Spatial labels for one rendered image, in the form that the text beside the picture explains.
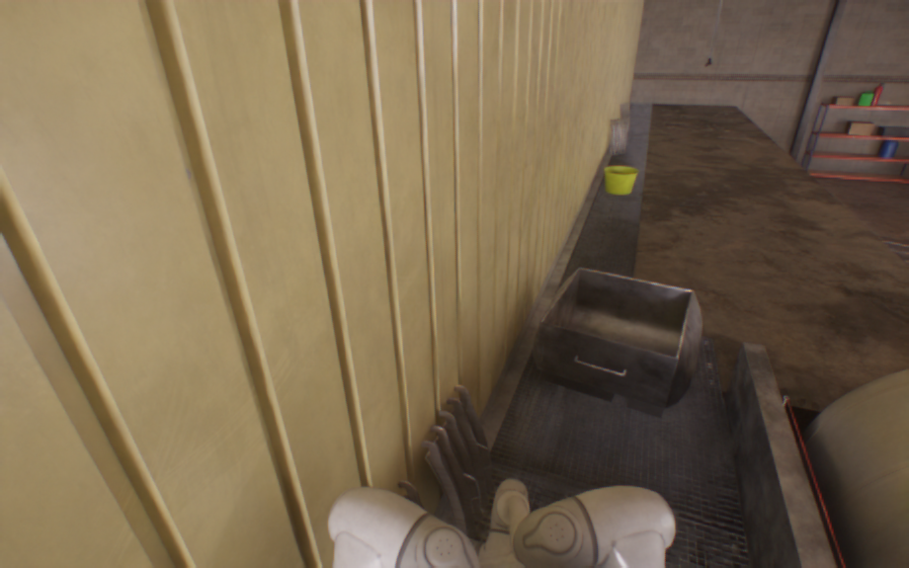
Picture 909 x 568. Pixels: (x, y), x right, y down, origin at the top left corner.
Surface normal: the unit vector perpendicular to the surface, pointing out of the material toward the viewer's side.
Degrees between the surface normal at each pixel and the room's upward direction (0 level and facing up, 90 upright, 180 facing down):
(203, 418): 90
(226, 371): 90
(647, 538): 45
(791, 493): 0
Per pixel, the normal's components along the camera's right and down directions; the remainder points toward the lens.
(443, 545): 0.03, -0.74
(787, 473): -0.01, -0.88
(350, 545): -0.49, -0.32
